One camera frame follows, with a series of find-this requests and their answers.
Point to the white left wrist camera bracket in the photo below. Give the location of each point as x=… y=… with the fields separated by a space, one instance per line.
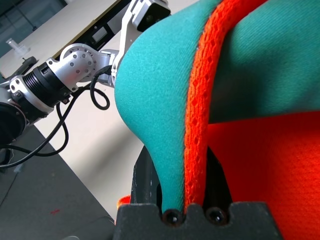
x=127 y=25

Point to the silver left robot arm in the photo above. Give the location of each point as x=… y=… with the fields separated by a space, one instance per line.
x=72 y=65

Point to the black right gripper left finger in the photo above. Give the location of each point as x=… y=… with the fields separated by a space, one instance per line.
x=145 y=180

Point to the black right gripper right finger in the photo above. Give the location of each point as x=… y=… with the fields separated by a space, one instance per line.
x=216 y=185

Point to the green and orange backpack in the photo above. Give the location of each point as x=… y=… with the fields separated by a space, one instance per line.
x=155 y=87

